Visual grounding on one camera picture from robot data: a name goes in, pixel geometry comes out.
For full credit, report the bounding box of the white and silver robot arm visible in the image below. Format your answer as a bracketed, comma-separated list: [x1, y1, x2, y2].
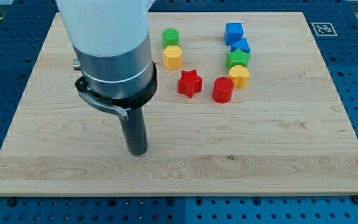
[56, 0, 154, 99]

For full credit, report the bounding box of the yellow hexagon block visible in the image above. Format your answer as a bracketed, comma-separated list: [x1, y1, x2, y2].
[163, 45, 183, 70]

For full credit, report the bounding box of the red star block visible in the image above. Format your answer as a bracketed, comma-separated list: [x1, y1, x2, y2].
[178, 69, 203, 98]

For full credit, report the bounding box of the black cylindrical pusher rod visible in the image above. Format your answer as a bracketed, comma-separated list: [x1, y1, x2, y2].
[120, 108, 149, 156]

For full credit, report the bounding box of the red cylinder block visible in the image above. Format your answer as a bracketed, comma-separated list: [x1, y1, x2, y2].
[213, 77, 234, 103]

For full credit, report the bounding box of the black clamp with metal lever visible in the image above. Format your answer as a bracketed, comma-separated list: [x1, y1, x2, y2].
[75, 63, 158, 121]

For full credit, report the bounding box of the wooden board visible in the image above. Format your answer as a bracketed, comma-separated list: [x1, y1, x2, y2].
[0, 12, 358, 197]

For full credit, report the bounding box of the yellow heart block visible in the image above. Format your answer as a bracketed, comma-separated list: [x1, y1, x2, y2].
[229, 65, 250, 88]

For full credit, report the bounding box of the green cylinder block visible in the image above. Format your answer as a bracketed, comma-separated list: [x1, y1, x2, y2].
[162, 28, 180, 48]

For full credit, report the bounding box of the green star block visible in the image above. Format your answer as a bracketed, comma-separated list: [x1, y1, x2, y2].
[225, 49, 250, 69]

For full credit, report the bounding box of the blue pentagon block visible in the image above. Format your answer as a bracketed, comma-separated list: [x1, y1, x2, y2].
[230, 38, 250, 54]

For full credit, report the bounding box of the blue cube block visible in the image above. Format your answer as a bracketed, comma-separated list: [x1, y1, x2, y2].
[224, 22, 244, 45]

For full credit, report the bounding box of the black and white fiducial marker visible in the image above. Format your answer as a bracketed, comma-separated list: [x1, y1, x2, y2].
[311, 22, 337, 37]

